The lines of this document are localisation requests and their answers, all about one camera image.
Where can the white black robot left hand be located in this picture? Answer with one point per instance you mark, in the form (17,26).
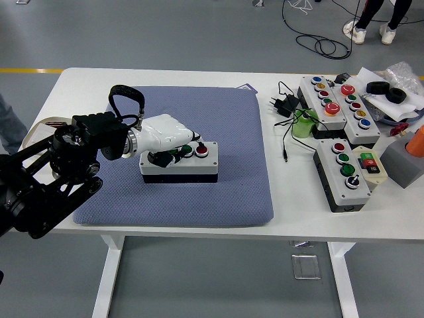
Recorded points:
(162,132)

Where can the grey four-button control box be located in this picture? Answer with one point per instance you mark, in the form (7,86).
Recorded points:
(351,197)
(185,169)

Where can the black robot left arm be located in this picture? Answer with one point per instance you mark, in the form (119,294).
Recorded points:
(92,132)

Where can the grey five-button control box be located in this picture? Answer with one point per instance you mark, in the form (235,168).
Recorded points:
(338,121)
(356,130)

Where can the blue-grey woven mat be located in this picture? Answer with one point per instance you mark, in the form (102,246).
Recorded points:
(205,198)

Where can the white oval tray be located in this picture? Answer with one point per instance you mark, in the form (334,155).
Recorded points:
(51,118)

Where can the green plastic cup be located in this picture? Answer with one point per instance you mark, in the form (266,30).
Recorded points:
(299,130)

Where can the white table leg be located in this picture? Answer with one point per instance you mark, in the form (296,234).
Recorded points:
(111,265)
(342,271)

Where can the person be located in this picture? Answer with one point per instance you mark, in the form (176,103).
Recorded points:
(10,129)

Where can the small black device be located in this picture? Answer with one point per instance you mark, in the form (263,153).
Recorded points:
(341,79)

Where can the clear floor socket cover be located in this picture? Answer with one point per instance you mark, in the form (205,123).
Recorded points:
(306,266)

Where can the small red knob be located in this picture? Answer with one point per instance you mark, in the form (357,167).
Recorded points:
(399,129)

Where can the grey block holder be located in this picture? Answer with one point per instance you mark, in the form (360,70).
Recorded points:
(401,165)

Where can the white paper sheet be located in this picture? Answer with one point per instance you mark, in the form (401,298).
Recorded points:
(402,109)

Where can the clear bubble wrap bag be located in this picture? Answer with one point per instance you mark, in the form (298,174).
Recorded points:
(402,74)

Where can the orange cylinder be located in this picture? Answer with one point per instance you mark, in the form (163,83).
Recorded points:
(418,144)

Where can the metal table bracket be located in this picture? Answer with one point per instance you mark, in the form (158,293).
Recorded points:
(301,244)

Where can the cream three-button switch box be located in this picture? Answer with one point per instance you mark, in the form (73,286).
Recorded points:
(376,179)

